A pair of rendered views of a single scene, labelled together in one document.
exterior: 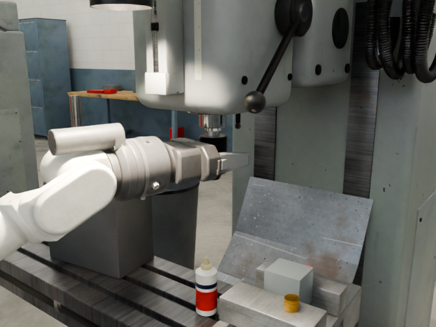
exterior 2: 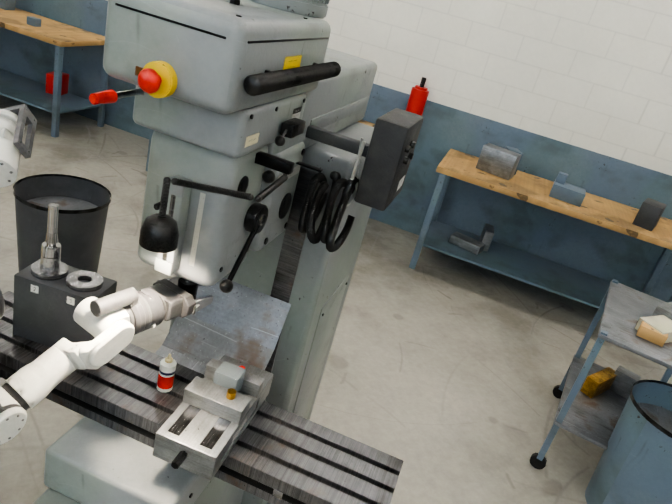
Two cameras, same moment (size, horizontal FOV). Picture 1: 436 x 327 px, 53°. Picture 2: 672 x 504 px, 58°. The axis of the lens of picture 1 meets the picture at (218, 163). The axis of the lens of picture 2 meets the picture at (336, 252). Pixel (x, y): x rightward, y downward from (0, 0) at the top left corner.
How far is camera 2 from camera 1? 0.85 m
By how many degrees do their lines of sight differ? 26
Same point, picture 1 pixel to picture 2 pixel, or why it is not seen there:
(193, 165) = (177, 309)
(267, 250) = (206, 331)
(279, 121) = not seen: hidden behind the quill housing
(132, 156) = (143, 311)
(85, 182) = (119, 336)
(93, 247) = (63, 333)
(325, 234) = (253, 325)
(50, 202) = (99, 350)
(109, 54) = not seen: outside the picture
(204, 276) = (168, 367)
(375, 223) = (290, 320)
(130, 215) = not seen: hidden behind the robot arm
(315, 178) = (251, 280)
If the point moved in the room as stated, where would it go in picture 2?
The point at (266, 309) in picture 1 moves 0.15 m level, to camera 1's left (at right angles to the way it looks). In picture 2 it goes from (215, 397) to (149, 399)
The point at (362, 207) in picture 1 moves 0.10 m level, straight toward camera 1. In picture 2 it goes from (282, 308) to (279, 326)
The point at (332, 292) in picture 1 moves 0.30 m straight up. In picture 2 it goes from (255, 384) to (280, 281)
